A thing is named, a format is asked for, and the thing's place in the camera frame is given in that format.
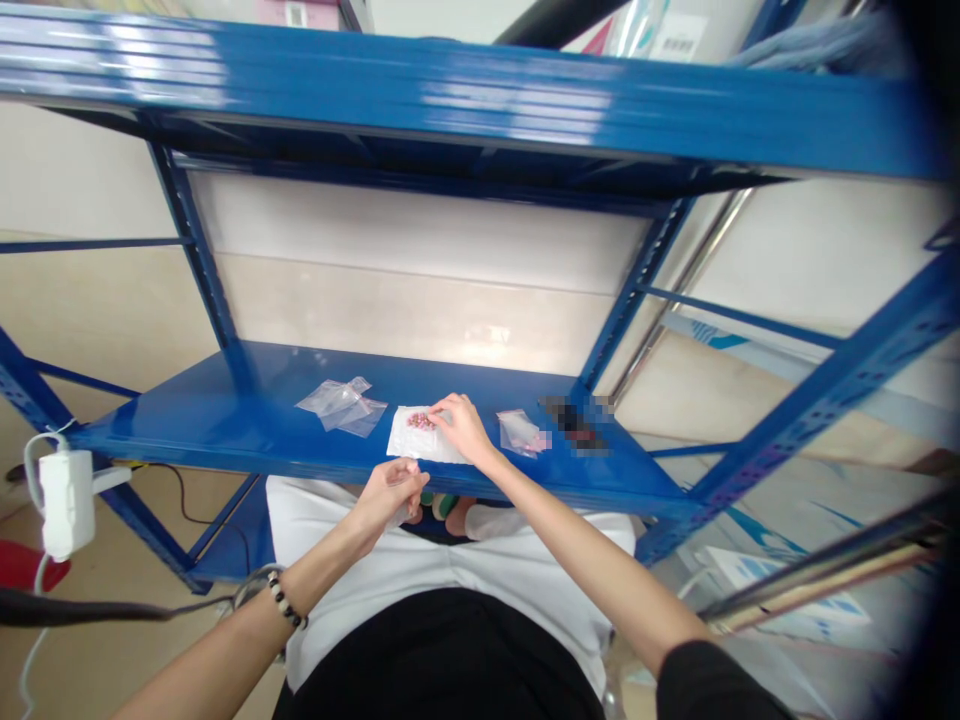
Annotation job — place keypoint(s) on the chrome metal pipe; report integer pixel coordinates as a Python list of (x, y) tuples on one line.
[(679, 281)]

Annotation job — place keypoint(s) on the white power adapter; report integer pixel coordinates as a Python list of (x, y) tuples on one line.
[(66, 506)]

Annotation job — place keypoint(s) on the person's body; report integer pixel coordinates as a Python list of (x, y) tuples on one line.
[(450, 615)]

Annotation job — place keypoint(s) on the person's right fingers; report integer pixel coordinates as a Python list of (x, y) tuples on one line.
[(444, 414)]

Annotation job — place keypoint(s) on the white paper sheet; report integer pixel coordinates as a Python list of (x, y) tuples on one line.
[(420, 444)]

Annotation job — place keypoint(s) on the white carton with blue print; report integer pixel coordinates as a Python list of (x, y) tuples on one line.
[(787, 592)]

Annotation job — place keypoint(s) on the blue metal shelf rack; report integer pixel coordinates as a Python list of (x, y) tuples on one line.
[(247, 409)]

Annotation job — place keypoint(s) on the person's right hand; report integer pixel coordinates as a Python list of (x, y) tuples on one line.
[(465, 427)]

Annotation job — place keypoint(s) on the person's left hand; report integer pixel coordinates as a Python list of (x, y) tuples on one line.
[(382, 495)]

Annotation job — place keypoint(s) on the clear zip bag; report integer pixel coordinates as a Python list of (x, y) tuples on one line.
[(330, 397), (358, 416)]

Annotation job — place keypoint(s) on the black flat object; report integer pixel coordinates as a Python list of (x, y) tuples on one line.
[(576, 429)]

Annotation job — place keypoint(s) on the zip bag with pink beads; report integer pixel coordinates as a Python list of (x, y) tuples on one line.
[(523, 433)]

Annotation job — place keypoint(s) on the pile of pink beads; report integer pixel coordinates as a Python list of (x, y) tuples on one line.
[(418, 421)]

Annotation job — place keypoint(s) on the blue cloth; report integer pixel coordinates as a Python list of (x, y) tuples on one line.
[(825, 45)]

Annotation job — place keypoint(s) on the bundle of metal rods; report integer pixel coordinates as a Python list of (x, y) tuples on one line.
[(832, 559)]

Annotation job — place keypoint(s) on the red object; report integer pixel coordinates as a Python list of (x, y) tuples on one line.
[(22, 566)]

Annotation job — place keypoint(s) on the person's left fingers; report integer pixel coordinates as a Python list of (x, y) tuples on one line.
[(411, 480)]

